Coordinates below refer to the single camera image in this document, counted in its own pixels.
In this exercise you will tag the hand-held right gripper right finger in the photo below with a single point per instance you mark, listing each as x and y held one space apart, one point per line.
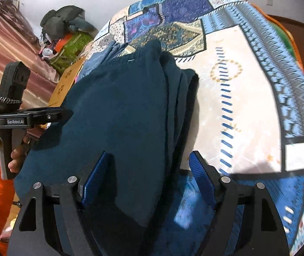
201 176

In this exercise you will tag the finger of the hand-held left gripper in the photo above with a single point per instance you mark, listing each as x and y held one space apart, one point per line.
48 117

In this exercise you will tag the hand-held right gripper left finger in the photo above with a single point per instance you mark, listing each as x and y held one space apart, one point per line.
96 178

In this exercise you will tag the dark teal pants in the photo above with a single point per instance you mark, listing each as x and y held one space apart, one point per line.
114 112

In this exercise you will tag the person's left hand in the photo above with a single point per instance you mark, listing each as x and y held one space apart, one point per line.
17 158

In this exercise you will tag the wooden lap table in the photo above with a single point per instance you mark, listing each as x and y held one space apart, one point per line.
61 85

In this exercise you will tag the pink striped curtain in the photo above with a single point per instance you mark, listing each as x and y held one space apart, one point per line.
8 45

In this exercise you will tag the orange box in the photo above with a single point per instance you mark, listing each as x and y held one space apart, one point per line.
62 42

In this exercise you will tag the green patterned storage bag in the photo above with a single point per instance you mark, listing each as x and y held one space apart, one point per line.
72 50

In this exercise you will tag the blue jeans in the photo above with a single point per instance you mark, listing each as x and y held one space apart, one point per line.
98 58

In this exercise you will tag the pile of dark jackets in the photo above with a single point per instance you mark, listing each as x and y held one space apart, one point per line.
61 18

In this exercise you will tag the grey blue garment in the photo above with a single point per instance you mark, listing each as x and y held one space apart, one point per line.
84 25

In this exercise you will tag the patchwork printed blanket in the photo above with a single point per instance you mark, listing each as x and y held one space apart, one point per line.
248 85

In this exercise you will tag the orange green bed sheet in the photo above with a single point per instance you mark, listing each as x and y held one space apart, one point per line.
285 40

